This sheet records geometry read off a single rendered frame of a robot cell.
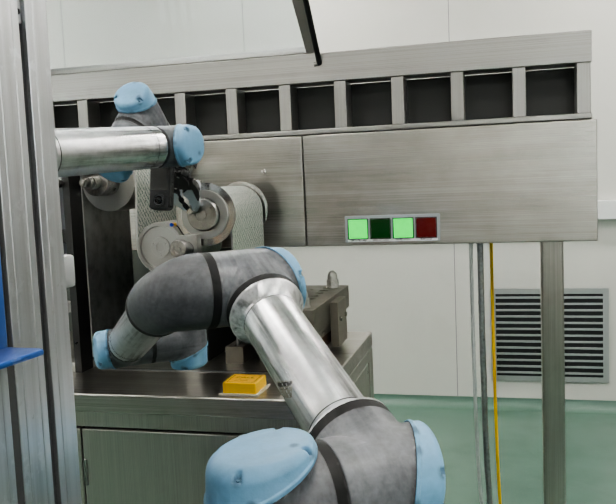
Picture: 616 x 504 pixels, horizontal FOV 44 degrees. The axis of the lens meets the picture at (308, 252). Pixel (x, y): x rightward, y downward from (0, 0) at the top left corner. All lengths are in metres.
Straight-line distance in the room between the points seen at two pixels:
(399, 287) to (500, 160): 2.49
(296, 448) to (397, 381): 3.74
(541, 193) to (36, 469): 1.53
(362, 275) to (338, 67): 2.51
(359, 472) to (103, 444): 0.97
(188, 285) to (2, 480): 0.51
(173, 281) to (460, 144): 1.07
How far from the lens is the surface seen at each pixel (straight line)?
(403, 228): 2.01
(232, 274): 1.12
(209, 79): 2.16
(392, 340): 4.47
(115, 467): 1.72
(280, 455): 0.79
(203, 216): 1.78
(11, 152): 0.67
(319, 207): 2.05
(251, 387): 1.54
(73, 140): 1.23
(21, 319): 0.68
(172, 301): 1.11
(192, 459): 1.63
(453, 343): 4.44
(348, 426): 0.87
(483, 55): 2.02
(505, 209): 2.00
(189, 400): 1.56
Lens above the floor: 1.32
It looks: 5 degrees down
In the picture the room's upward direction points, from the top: 2 degrees counter-clockwise
